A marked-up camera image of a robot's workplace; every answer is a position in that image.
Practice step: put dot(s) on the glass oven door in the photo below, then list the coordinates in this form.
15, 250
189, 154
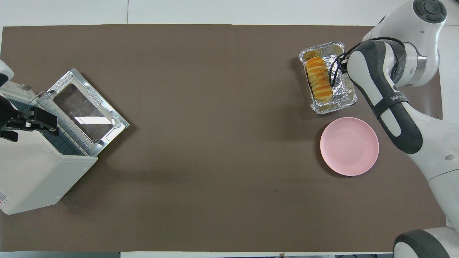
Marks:
86, 113

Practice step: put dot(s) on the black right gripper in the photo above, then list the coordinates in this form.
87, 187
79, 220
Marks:
343, 66

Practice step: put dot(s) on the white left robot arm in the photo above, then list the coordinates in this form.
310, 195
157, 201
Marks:
14, 93

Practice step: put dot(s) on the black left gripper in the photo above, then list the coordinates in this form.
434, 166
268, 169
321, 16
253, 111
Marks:
9, 118

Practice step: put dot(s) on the brown table mat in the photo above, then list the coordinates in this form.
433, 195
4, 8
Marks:
229, 107

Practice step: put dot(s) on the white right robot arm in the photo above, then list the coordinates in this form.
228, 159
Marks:
430, 143

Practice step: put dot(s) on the sliced bread loaf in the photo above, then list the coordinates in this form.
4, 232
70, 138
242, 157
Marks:
319, 79

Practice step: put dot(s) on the aluminium foil tray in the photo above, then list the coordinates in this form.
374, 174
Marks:
344, 96

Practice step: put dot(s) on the white toaster oven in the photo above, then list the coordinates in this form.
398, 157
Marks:
28, 172

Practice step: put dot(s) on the pink plate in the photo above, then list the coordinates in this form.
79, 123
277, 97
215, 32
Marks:
349, 146

